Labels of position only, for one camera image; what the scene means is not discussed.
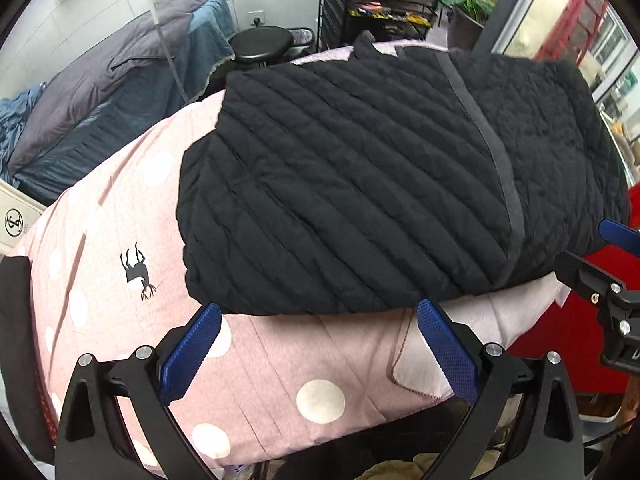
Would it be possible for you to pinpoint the clear plastic strip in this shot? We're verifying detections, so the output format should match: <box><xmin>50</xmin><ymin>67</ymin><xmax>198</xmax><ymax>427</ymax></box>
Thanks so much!
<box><xmin>137</xmin><ymin>0</ymin><xmax>191</xmax><ymax>106</ymax></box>

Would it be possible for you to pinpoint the white box with black logo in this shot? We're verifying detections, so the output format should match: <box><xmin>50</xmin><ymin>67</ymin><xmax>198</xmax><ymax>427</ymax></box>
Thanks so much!
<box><xmin>0</xmin><ymin>180</ymin><xmax>51</xmax><ymax>256</ymax></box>

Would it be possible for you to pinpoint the beige cloth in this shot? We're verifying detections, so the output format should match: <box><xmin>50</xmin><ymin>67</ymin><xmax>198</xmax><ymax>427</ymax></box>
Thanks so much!
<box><xmin>360</xmin><ymin>452</ymin><xmax>441</xmax><ymax>480</ymax></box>

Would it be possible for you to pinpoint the glass display cabinet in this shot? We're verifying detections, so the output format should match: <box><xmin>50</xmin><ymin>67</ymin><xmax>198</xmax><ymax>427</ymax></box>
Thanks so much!
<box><xmin>475</xmin><ymin>0</ymin><xmax>640</xmax><ymax>171</ymax></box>

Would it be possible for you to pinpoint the black quilted jacket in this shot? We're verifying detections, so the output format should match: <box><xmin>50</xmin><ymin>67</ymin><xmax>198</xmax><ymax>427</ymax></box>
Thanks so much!
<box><xmin>176</xmin><ymin>30</ymin><xmax>632</xmax><ymax>317</ymax></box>

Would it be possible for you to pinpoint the black round stool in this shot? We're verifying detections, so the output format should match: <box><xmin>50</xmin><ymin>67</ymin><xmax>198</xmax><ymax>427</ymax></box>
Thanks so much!
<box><xmin>207</xmin><ymin>25</ymin><xmax>316</xmax><ymax>98</ymax></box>

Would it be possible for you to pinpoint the pink polka dot blanket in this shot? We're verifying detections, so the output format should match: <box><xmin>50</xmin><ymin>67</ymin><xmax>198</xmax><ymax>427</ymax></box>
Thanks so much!
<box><xmin>10</xmin><ymin>42</ymin><xmax>571</xmax><ymax>471</ymax></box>

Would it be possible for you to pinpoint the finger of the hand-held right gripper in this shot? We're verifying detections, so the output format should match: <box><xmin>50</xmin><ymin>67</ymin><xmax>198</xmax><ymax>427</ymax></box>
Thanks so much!
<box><xmin>599</xmin><ymin>219</ymin><xmax>640</xmax><ymax>257</ymax></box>
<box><xmin>554</xmin><ymin>251</ymin><xmax>640</xmax><ymax>311</ymax></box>

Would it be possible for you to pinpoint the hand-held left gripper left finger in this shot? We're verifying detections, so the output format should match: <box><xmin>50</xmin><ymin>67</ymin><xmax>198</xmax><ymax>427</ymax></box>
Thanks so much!
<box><xmin>54</xmin><ymin>302</ymin><xmax>222</xmax><ymax>480</ymax></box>

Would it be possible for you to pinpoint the black wire rack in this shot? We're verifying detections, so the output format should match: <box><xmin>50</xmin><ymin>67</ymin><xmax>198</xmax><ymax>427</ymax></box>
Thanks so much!
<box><xmin>317</xmin><ymin>0</ymin><xmax>446</xmax><ymax>53</ymax></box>

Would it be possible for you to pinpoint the grey blue duvet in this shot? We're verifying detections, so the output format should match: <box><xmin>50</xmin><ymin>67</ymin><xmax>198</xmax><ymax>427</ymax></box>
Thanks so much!
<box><xmin>0</xmin><ymin>0</ymin><xmax>236</xmax><ymax>208</ymax></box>

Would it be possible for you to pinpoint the black cloth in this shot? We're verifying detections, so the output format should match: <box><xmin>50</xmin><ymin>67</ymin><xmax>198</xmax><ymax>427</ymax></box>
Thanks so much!
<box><xmin>0</xmin><ymin>255</ymin><xmax>56</xmax><ymax>466</ymax></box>

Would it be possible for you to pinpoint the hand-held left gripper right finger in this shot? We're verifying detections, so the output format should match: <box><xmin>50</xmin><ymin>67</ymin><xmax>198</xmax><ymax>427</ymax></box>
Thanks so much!
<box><xmin>416</xmin><ymin>299</ymin><xmax>587</xmax><ymax>480</ymax></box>

